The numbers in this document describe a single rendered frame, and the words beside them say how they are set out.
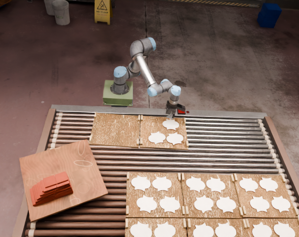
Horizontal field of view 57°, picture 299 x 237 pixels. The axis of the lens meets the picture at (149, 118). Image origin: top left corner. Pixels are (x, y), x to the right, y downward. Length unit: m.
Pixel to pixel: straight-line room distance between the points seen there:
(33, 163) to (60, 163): 0.19
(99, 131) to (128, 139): 0.26
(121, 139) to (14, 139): 1.74
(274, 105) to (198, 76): 1.24
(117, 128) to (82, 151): 0.42
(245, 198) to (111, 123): 1.24
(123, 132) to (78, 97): 1.79
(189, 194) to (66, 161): 0.94
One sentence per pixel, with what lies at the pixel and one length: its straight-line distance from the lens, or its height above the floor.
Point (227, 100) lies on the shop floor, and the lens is 4.34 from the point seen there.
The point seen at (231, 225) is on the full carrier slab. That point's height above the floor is 0.94.
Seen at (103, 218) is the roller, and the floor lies 0.92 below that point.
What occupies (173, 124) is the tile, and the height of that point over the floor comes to 0.95.
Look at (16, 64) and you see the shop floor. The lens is 4.83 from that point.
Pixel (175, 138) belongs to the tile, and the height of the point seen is 0.95.
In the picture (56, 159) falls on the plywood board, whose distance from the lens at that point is 2.13.
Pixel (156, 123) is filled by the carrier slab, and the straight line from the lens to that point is 2.46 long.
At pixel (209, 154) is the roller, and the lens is 2.38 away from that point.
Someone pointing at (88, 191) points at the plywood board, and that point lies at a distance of 1.96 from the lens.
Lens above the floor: 2.78
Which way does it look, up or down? 47 degrees down
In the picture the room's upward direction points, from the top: 8 degrees clockwise
